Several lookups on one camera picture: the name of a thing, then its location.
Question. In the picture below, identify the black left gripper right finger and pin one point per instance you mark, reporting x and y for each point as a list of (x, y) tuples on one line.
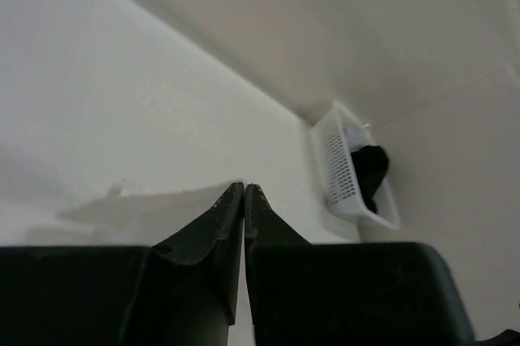
[(399, 293)]

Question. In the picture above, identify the white plastic laundry basket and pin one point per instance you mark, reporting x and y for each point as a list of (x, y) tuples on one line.
[(338, 177)]

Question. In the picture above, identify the black tank top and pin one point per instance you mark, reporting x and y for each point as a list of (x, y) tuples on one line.
[(371, 164)]

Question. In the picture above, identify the grey white garment in basket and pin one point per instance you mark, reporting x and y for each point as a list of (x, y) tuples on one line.
[(356, 137)]

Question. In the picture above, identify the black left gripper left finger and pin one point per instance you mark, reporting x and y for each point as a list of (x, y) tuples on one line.
[(180, 291)]

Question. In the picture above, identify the white tank top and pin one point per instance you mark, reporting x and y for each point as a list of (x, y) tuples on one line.
[(129, 216)]

